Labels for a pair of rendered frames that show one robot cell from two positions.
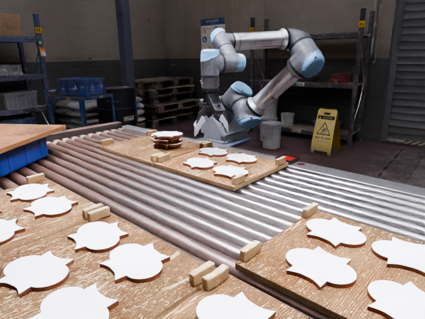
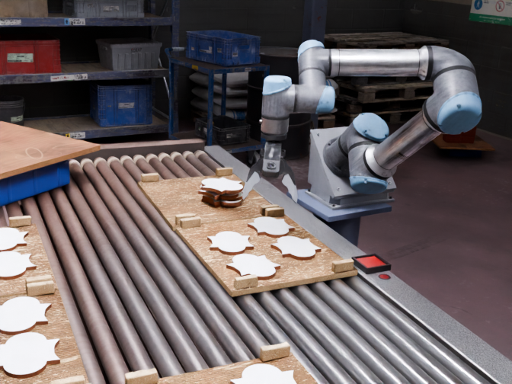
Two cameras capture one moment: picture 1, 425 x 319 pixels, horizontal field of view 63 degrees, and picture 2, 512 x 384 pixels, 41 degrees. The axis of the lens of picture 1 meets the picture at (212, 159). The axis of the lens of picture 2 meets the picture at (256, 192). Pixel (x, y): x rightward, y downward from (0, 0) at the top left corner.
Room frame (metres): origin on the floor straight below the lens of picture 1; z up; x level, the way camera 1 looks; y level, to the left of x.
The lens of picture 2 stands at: (-0.25, -0.66, 1.69)
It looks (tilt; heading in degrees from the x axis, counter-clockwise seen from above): 19 degrees down; 22
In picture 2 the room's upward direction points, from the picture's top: 3 degrees clockwise
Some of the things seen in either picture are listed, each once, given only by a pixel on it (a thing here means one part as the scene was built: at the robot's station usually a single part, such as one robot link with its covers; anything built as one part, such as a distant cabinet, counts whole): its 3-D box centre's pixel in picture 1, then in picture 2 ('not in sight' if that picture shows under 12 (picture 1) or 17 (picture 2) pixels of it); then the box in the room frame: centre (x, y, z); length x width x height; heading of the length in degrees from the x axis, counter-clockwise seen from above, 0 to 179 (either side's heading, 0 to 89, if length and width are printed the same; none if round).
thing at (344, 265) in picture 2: (280, 161); (343, 265); (1.30, -0.27, 0.95); 0.06 x 0.02 x 0.03; 138
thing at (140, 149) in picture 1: (153, 147); (206, 199); (1.61, 0.28, 0.93); 0.41 x 0.35 x 0.02; 47
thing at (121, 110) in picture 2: (14, 129); (120, 100); (5.01, 2.89, 0.32); 0.50 x 0.41 x 0.37; 138
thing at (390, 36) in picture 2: (162, 100); (380, 78); (7.24, 1.01, 0.44); 1.31 x 1.00 x 0.87; 142
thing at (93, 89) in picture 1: (81, 86); (222, 47); (4.67, 1.70, 0.96); 0.50 x 0.38 x 0.21; 67
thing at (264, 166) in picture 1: (221, 164); (261, 250); (1.33, -0.03, 0.93); 0.41 x 0.35 x 0.02; 48
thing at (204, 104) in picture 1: (209, 102); (273, 152); (1.48, 0.01, 1.16); 0.09 x 0.08 x 0.12; 20
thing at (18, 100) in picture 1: (16, 99); (129, 53); (5.04, 2.81, 0.76); 0.50 x 0.36 x 0.24; 148
